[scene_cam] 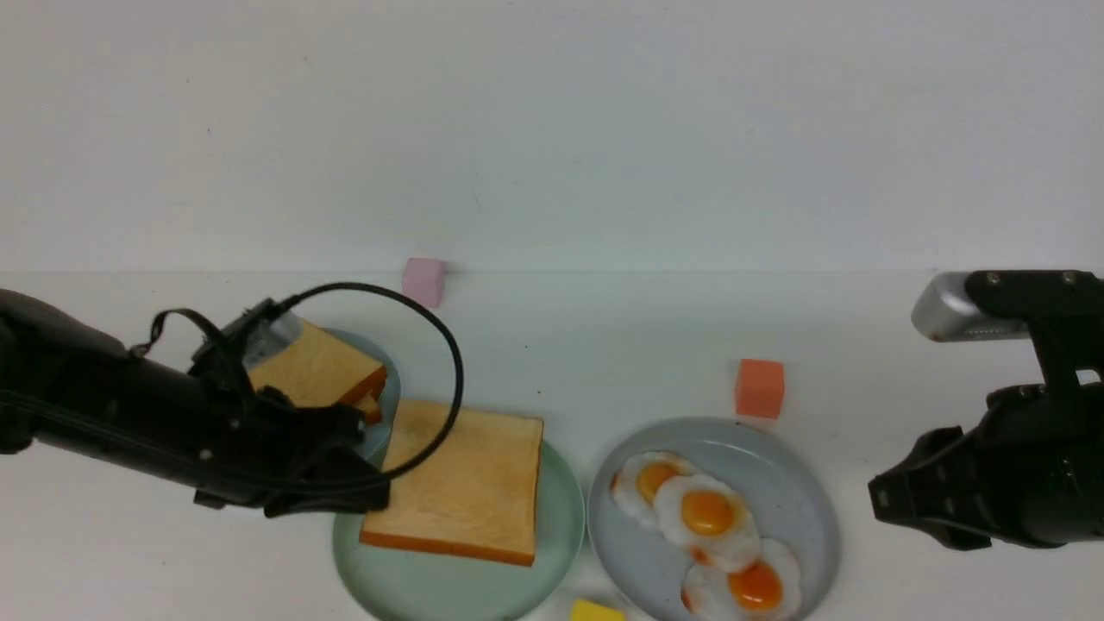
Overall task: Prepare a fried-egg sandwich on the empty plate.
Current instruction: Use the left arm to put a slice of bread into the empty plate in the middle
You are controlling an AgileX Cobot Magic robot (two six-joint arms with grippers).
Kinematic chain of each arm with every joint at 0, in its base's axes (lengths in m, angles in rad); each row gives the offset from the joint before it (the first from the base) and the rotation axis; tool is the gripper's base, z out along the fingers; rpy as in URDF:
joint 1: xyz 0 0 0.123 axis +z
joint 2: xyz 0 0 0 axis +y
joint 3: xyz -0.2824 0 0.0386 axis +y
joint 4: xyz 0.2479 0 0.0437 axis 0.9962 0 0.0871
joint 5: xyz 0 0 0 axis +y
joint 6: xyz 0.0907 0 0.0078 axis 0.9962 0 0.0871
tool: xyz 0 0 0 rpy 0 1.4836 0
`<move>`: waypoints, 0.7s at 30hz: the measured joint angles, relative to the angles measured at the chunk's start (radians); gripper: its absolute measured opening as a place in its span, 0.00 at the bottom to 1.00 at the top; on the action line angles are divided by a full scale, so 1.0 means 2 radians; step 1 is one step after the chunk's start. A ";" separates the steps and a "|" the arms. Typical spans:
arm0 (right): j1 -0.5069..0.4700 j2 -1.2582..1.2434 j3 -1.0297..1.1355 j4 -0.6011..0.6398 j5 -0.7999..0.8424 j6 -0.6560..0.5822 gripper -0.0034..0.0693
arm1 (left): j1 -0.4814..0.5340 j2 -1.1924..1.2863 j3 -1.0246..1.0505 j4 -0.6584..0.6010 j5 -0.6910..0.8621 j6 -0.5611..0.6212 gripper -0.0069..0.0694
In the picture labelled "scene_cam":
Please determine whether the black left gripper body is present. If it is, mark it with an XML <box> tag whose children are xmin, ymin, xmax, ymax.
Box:
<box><xmin>191</xmin><ymin>345</ymin><xmax>392</xmax><ymax>519</ymax></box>

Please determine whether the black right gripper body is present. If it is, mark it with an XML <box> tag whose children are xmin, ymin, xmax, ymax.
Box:
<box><xmin>869</xmin><ymin>271</ymin><xmax>1103</xmax><ymax>551</ymax></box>

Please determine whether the toast slice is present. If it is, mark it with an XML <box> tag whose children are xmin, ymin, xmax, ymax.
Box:
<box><xmin>354</xmin><ymin>394</ymin><xmax>383</xmax><ymax>427</ymax></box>
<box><xmin>246</xmin><ymin>319</ymin><xmax>388</xmax><ymax>408</ymax></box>
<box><xmin>359</xmin><ymin>409</ymin><xmax>544</xmax><ymax>567</ymax></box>

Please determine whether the fried egg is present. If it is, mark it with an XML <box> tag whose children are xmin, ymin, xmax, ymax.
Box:
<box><xmin>652</xmin><ymin>474</ymin><xmax>762</xmax><ymax>573</ymax></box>
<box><xmin>611</xmin><ymin>451</ymin><xmax>699</xmax><ymax>531</ymax></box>
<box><xmin>680</xmin><ymin>538</ymin><xmax>803</xmax><ymax>620</ymax></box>

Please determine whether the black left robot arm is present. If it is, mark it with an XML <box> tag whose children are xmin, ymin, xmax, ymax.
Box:
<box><xmin>3</xmin><ymin>290</ymin><xmax>391</xmax><ymax>518</ymax></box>

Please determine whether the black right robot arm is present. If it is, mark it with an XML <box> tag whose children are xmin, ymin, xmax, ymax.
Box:
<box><xmin>868</xmin><ymin>270</ymin><xmax>1103</xmax><ymax>551</ymax></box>

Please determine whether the light blue bread plate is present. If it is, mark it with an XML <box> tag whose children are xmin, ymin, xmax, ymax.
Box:
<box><xmin>326</xmin><ymin>329</ymin><xmax>402</xmax><ymax>467</ymax></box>

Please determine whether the mint green centre plate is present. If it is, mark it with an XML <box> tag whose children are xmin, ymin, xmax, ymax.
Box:
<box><xmin>332</xmin><ymin>442</ymin><xmax>585</xmax><ymax>620</ymax></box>

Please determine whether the pink foam cube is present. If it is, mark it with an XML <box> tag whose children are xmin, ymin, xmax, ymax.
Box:
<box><xmin>401</xmin><ymin>257</ymin><xmax>446</xmax><ymax>308</ymax></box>

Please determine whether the grey blue egg plate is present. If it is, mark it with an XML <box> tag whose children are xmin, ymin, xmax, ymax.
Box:
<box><xmin>587</xmin><ymin>417</ymin><xmax>841</xmax><ymax>620</ymax></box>

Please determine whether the orange foam cube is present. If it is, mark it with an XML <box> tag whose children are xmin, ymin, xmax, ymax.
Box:
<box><xmin>734</xmin><ymin>359</ymin><xmax>786</xmax><ymax>420</ymax></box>

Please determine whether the yellow foam cube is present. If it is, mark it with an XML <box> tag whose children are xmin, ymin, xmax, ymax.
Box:
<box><xmin>567</xmin><ymin>599</ymin><xmax>627</xmax><ymax>621</ymax></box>

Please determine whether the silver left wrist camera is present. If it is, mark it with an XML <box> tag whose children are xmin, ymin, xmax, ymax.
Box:
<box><xmin>243</xmin><ymin>313</ymin><xmax>304</xmax><ymax>371</ymax></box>

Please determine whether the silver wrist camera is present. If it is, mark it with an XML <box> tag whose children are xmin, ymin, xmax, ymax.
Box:
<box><xmin>243</xmin><ymin>313</ymin><xmax>304</xmax><ymax>371</ymax></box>
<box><xmin>911</xmin><ymin>272</ymin><xmax>1029</xmax><ymax>343</ymax></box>

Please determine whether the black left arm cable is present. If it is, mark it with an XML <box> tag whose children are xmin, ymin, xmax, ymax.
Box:
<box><xmin>129</xmin><ymin>281</ymin><xmax>466</xmax><ymax>497</ymax></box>

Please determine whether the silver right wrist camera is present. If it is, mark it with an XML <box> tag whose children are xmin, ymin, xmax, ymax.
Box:
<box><xmin>911</xmin><ymin>272</ymin><xmax>1029</xmax><ymax>343</ymax></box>

